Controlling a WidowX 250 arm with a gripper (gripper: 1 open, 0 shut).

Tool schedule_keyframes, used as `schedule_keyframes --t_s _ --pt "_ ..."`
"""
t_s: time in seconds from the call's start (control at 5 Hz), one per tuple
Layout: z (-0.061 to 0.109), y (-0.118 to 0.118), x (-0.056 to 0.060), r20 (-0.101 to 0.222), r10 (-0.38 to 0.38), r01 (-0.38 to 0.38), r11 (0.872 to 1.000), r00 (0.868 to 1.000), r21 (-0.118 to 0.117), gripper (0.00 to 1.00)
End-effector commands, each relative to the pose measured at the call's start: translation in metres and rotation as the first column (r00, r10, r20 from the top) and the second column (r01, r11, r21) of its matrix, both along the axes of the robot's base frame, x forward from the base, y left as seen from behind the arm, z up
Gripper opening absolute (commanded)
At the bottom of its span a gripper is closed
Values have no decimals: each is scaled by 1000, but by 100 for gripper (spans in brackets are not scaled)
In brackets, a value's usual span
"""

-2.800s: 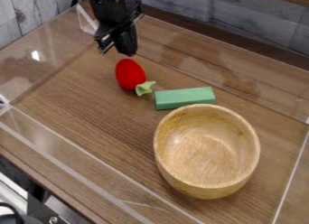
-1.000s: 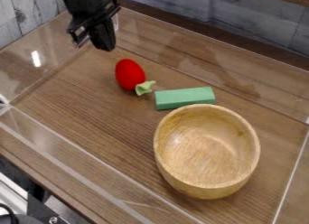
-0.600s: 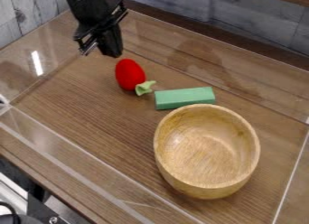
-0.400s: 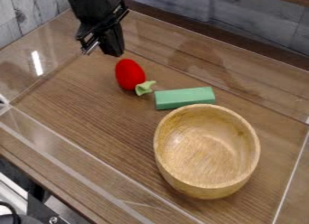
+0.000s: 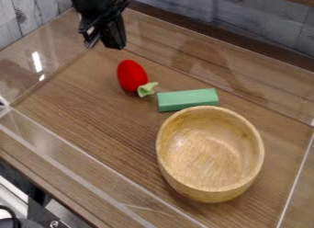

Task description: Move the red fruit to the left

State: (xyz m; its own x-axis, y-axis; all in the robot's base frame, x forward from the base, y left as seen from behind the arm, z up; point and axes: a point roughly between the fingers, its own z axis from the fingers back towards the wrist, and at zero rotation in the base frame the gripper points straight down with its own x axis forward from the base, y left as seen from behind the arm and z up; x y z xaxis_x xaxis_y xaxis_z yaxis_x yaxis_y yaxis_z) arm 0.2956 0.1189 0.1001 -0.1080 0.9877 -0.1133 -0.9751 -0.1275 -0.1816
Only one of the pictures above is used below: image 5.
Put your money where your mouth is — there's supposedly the black equipment under table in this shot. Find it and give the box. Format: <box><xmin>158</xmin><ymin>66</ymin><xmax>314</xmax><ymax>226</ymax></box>
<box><xmin>0</xmin><ymin>198</ymin><xmax>70</xmax><ymax>228</ymax></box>

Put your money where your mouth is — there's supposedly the red plush fruit green stem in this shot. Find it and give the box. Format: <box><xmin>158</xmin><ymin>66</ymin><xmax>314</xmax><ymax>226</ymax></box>
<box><xmin>116</xmin><ymin>60</ymin><xmax>158</xmax><ymax>97</ymax></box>

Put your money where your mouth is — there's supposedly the wooden bowl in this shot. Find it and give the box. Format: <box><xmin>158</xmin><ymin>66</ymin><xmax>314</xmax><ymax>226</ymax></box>
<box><xmin>157</xmin><ymin>106</ymin><xmax>265</xmax><ymax>203</ymax></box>

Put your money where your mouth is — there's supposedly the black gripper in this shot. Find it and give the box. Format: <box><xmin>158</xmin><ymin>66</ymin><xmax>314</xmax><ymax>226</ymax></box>
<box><xmin>78</xmin><ymin>0</ymin><xmax>128</xmax><ymax>50</ymax></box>

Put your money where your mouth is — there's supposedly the clear acrylic tray enclosure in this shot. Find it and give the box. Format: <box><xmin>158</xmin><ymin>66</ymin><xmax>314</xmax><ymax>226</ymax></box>
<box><xmin>0</xmin><ymin>7</ymin><xmax>314</xmax><ymax>228</ymax></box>

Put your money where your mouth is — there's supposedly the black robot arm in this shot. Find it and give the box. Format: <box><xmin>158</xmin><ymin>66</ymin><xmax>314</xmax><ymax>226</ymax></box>
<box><xmin>71</xmin><ymin>0</ymin><xmax>128</xmax><ymax>50</ymax></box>

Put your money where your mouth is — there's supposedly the green rectangular block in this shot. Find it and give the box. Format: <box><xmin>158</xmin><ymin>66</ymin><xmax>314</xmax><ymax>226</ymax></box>
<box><xmin>157</xmin><ymin>88</ymin><xmax>219</xmax><ymax>112</ymax></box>

